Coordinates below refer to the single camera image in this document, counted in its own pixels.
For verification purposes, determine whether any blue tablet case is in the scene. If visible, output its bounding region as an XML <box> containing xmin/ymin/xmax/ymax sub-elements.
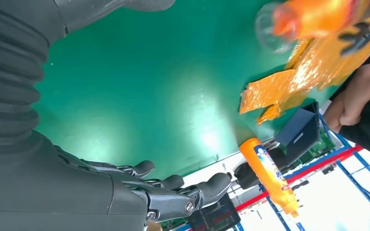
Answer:
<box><xmin>274</xmin><ymin>101</ymin><xmax>322</xmax><ymax>167</ymax></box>

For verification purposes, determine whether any yellow taped plastic sheet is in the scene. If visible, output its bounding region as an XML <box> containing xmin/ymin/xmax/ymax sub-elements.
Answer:
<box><xmin>238</xmin><ymin>0</ymin><xmax>370</xmax><ymax>126</ymax></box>

